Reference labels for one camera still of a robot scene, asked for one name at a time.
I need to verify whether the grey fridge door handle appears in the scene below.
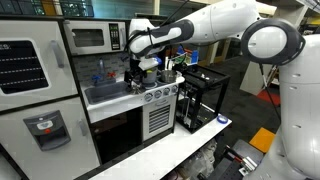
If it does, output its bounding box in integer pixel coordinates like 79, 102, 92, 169
76, 118, 89, 138

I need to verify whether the grey toy faucet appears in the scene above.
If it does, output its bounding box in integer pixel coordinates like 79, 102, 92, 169
96, 58, 108, 82

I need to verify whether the clear plastic bag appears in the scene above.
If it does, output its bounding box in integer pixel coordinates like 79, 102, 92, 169
179, 139, 218, 180

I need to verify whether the white fridge door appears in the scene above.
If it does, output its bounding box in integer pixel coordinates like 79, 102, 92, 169
0, 96, 102, 180

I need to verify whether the orange black clamp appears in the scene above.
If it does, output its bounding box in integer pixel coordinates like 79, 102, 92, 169
225, 145, 249, 167

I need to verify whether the black wire rack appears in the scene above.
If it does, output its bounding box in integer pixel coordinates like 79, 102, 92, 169
174, 64, 232, 135

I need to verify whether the grey toy sink basin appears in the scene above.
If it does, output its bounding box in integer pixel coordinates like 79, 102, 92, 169
83, 80, 134, 106

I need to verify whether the white kitchen utensil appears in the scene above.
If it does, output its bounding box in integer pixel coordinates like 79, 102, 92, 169
163, 55, 175, 72

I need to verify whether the grey freezer door handle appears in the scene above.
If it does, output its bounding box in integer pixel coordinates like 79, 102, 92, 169
49, 39, 65, 70

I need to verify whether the red floor mat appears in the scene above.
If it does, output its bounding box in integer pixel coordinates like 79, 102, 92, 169
256, 89, 282, 108

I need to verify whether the aluminium corner bracket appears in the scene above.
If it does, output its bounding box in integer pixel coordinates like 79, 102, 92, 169
239, 155, 258, 177

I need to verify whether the white cabinet panel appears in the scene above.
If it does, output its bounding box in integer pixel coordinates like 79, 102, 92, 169
239, 61, 268, 96

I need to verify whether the small silver pot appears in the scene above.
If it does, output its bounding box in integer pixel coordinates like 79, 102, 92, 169
160, 69, 178, 84

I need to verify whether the yellow box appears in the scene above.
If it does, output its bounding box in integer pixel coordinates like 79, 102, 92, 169
248, 126, 279, 155

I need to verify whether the toy microwave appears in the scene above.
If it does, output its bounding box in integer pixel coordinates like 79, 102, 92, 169
62, 19, 128, 57

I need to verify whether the white toy oven door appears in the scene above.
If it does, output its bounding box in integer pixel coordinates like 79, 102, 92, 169
141, 94, 178, 142

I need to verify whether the grey ice dispenser panel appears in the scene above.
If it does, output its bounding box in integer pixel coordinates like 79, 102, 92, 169
22, 109, 72, 153

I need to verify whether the white black toy kitchen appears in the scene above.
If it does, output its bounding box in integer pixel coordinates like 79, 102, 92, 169
0, 14, 186, 180

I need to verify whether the blue tape roll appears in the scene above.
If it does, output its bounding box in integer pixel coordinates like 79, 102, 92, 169
216, 114, 230, 125

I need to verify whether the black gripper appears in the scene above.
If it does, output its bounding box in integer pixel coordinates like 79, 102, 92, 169
125, 65, 148, 95

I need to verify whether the blue white container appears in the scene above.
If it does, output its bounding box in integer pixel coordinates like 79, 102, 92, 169
176, 45, 200, 66

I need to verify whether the white freezer door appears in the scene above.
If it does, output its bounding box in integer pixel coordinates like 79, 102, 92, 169
0, 19, 80, 113

